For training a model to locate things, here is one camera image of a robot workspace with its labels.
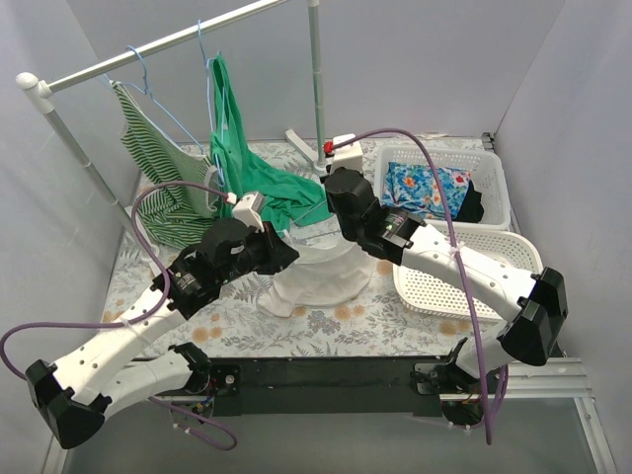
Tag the white laundry basket tipped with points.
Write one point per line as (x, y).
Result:
(421, 292)

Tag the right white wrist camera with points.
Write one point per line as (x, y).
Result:
(349, 156)

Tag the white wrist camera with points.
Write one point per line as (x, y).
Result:
(247, 208)
(349, 156)

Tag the blue floral garment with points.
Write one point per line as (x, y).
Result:
(413, 187)

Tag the white tank top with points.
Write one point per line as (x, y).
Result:
(330, 271)

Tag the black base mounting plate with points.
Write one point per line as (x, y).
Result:
(334, 385)

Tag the white clothes rack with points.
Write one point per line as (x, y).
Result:
(45, 195)

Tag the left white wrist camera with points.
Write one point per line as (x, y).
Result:
(247, 208)

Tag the green t-shirt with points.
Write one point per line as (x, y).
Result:
(286, 194)

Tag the floral patterned table mat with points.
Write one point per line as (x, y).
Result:
(374, 323)

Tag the blue wire hanger with striped top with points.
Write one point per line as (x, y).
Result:
(146, 91)

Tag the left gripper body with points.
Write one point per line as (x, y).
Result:
(276, 248)

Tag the black garment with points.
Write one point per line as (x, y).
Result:
(471, 209)

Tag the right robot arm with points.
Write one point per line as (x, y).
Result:
(533, 306)

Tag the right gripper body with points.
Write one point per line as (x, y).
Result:
(341, 193)

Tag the white laundry basket upright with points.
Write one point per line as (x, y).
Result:
(487, 175)

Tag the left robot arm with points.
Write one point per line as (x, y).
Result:
(77, 393)

